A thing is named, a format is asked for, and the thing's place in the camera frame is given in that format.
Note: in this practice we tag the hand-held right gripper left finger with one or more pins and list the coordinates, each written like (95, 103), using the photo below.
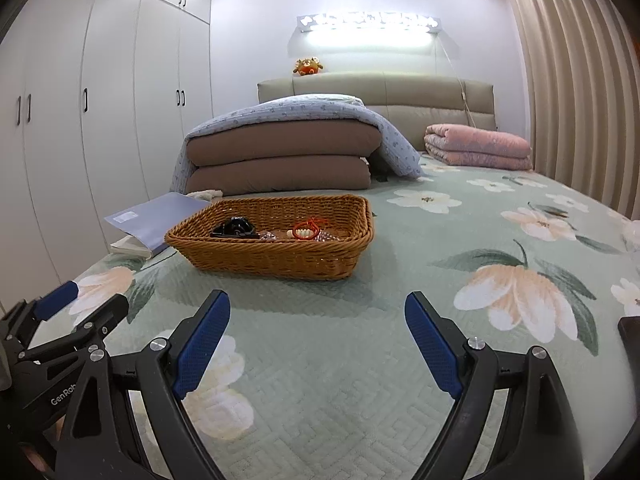
(200, 345)

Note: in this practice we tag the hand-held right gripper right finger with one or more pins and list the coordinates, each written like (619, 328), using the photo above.
(430, 345)

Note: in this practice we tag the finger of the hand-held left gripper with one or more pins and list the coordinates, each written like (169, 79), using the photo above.
(57, 300)
(110, 315)

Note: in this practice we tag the brown wicker basket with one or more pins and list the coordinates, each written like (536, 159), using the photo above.
(260, 260)

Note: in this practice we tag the white book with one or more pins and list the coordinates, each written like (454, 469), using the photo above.
(130, 249)

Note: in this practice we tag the floral green bedspread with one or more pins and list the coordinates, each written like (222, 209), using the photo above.
(350, 360)

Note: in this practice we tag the light blue folder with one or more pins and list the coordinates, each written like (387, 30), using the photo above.
(150, 215)

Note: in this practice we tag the black hair clip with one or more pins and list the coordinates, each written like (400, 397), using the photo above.
(234, 227)

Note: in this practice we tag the white cloth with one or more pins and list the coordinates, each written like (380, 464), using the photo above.
(205, 194)

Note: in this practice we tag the brown cushion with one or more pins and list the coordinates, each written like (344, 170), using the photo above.
(280, 142)
(280, 175)

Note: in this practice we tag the white wardrobe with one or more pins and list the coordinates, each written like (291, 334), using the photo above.
(115, 110)

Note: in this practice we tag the dark flat object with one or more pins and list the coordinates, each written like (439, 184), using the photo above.
(631, 337)

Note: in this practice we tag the pink folded blanket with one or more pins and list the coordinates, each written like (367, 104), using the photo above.
(480, 145)

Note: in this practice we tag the beige padded headboard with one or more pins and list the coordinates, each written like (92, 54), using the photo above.
(425, 90)

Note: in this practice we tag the blue patterned blanket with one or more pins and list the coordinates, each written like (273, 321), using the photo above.
(300, 107)

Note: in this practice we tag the beige curtain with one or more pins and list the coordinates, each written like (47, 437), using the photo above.
(575, 85)

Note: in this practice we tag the orange plush toy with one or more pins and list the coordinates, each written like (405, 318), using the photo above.
(308, 66)

